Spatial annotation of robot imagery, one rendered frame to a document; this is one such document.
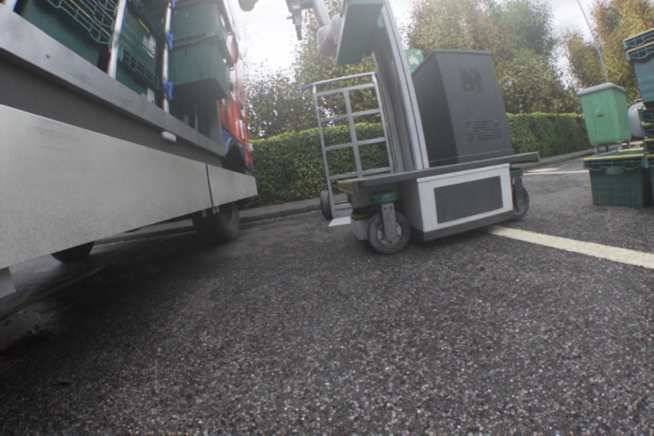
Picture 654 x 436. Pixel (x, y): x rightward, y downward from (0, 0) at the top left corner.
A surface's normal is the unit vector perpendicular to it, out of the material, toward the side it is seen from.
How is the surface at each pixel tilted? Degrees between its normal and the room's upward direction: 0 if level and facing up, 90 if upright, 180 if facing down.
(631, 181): 94
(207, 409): 0
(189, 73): 97
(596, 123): 94
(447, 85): 90
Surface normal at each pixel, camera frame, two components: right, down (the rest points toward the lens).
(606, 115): -0.95, 0.23
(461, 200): 0.04, 0.04
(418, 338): -0.16, -0.99
